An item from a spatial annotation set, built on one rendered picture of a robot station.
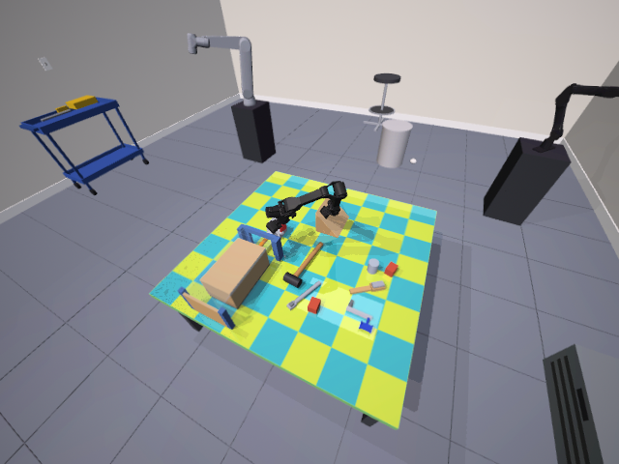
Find red box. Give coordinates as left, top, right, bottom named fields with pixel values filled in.
left=308, top=297, right=321, bottom=314
left=384, top=261, right=398, bottom=277

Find mallet with wooden handle and black head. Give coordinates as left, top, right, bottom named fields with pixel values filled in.
left=282, top=242, right=323, bottom=288

